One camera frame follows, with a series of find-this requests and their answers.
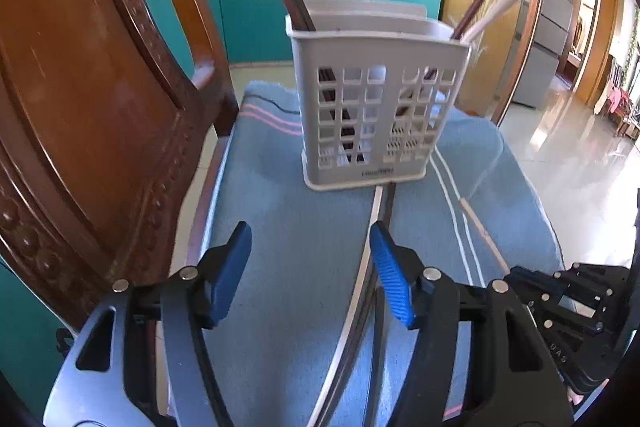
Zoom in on carved wooden chair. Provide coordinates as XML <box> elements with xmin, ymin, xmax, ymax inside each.
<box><xmin>0</xmin><ymin>0</ymin><xmax>242</xmax><ymax>338</ymax></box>

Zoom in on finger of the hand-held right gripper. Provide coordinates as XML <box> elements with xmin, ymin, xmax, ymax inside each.
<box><xmin>505</xmin><ymin>263</ymin><xmax>630</xmax><ymax>304</ymax></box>
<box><xmin>527</xmin><ymin>294</ymin><xmax>624</xmax><ymax>344</ymax></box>

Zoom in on light wooden chopstick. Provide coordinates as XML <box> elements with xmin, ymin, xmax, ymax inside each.
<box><xmin>460</xmin><ymin>197</ymin><xmax>514</xmax><ymax>276</ymax></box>

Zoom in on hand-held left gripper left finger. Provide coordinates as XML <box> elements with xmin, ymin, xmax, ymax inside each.
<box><xmin>42</xmin><ymin>221</ymin><xmax>253</xmax><ymax>427</ymax></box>

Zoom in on wooden door frame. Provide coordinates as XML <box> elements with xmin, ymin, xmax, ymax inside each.
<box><xmin>565</xmin><ymin>0</ymin><xmax>627</xmax><ymax>108</ymax></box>

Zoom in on blue striped towel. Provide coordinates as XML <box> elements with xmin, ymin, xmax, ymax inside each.
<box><xmin>167</xmin><ymin>79</ymin><xmax>567</xmax><ymax>427</ymax></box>

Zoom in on silver chopstick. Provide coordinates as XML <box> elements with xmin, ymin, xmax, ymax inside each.
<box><xmin>305</xmin><ymin>186</ymin><xmax>385</xmax><ymax>427</ymax></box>

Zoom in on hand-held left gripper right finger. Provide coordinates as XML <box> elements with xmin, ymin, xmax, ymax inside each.
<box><xmin>369</xmin><ymin>221</ymin><xmax>576</xmax><ymax>427</ymax></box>

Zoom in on grey refrigerator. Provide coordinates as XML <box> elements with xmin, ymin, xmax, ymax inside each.
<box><xmin>510</xmin><ymin>0</ymin><xmax>584</xmax><ymax>110</ymax></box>

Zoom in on glass sliding door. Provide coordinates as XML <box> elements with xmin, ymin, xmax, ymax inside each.
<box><xmin>417</xmin><ymin>0</ymin><xmax>551</xmax><ymax>126</ymax></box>

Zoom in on grey plastic utensil basket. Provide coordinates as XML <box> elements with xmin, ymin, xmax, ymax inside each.
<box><xmin>285</xmin><ymin>0</ymin><xmax>473</xmax><ymax>192</ymax></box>

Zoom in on distant wooden furniture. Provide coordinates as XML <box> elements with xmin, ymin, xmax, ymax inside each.
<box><xmin>594</xmin><ymin>56</ymin><xmax>640</xmax><ymax>140</ymax></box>

